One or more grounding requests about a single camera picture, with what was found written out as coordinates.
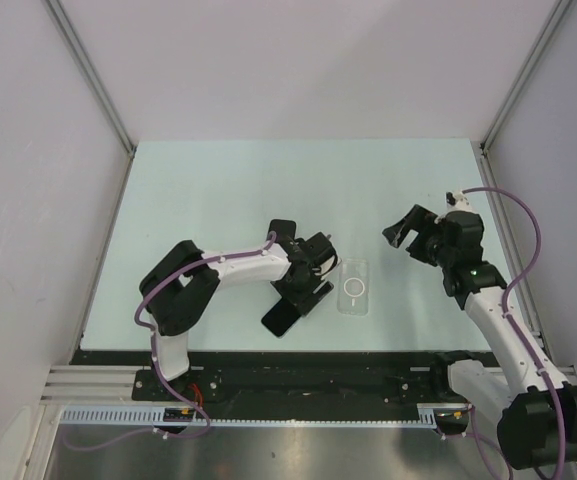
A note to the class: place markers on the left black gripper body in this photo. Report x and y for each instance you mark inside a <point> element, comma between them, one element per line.
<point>306,286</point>

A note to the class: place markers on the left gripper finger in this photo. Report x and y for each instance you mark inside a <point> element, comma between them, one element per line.
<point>306,301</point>
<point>286,290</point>

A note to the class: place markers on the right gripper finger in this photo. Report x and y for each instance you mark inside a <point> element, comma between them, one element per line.
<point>418,219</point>
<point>418,247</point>

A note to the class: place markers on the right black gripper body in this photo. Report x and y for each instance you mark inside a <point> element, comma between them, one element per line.
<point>434,234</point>

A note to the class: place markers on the black smartphone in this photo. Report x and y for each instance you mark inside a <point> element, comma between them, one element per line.
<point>280,318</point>

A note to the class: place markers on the clear phone case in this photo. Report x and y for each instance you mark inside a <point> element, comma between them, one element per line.
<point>353,287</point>

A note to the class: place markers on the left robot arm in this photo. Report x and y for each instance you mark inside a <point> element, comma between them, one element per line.
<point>178,290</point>

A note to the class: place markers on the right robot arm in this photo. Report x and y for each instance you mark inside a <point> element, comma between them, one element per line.
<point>534,406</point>

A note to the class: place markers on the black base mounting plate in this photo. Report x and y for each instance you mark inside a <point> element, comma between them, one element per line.
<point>280,407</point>

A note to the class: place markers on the right aluminium side rail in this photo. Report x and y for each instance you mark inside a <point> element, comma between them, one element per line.
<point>501,207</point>

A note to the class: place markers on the front aluminium frame rail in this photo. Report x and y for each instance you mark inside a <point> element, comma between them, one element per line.
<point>93,385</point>

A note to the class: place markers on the white slotted cable duct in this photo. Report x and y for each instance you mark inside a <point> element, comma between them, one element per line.
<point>424,416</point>

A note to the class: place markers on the right aluminium frame post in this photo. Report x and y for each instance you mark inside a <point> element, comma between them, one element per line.
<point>536,54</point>

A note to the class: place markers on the aluminium frame post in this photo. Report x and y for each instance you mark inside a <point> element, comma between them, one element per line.
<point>82,59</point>
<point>536,54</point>

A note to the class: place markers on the left aluminium frame post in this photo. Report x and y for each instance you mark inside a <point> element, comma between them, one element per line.
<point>82,59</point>

